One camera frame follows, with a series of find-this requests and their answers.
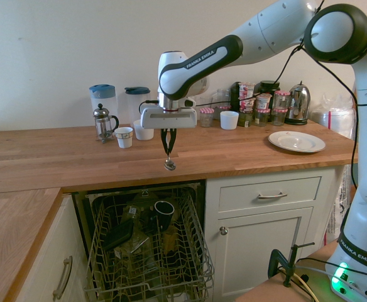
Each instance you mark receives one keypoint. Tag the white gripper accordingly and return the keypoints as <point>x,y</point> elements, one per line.
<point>169,120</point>

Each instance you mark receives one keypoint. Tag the metal spoon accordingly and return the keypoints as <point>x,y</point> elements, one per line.
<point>169,164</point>

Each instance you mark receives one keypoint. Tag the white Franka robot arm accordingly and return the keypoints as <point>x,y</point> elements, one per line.
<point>265,34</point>

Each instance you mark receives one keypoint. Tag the dishwasher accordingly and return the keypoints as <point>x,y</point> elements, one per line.
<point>83,214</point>

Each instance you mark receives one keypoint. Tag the white ceramic cup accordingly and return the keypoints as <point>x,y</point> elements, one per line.
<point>143,132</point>
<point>229,121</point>

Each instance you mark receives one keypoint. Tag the jar with red checkered lid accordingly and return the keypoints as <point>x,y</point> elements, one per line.
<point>261,118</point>
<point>224,108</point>
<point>206,118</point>
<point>279,118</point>
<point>281,100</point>

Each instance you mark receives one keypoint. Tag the patterned white paper cup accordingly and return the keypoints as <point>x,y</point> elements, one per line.
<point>124,137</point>

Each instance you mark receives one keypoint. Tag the pitcher with dark blue lid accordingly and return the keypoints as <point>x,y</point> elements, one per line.
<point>135,104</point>

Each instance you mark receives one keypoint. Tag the glass french press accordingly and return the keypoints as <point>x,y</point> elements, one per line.
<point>103,124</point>

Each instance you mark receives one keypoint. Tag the clear glass jar without lid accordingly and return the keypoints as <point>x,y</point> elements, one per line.
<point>222,96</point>

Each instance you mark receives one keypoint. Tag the black cup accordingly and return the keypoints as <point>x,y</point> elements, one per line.
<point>164,212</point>

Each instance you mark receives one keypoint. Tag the pitcher with light blue lid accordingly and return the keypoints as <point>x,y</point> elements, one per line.
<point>103,97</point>

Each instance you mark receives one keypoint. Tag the black container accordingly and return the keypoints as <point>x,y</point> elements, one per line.
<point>234,94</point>

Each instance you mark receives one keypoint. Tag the green glass jar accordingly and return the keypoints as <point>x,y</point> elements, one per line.
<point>245,119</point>

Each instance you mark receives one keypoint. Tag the clear glass jar with label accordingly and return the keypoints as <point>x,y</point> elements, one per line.
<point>130,212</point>

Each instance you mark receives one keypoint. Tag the yoghurt pot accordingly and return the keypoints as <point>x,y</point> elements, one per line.
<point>248,105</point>
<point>263,101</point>
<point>247,91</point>

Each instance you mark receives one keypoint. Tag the metal cabinet knob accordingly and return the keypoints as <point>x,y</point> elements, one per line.
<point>223,231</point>

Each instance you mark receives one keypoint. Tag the black rectangular tray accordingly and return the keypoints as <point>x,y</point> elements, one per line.
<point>118,235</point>

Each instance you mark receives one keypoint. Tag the large jar with black lid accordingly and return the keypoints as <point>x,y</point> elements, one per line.
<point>269,86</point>

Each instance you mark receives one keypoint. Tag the white cabinet with drawer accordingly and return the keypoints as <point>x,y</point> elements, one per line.
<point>265,220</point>

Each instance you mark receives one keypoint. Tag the white plate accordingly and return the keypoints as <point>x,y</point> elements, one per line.
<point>296,142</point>

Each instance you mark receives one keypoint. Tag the steel electric kettle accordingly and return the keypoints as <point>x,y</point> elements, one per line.
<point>299,104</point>

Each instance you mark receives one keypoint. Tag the white corner cabinet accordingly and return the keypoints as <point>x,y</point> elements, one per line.
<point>54,251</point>

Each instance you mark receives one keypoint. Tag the black screw clamp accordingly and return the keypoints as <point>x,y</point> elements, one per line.
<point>279,261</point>

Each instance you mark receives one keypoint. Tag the plastic bag of plates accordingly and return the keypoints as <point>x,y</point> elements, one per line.
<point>334,113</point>

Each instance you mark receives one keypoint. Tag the clear plastic bag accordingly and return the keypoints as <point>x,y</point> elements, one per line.
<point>339,204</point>

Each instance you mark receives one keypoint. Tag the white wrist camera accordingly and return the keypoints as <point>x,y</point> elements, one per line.
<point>189,102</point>

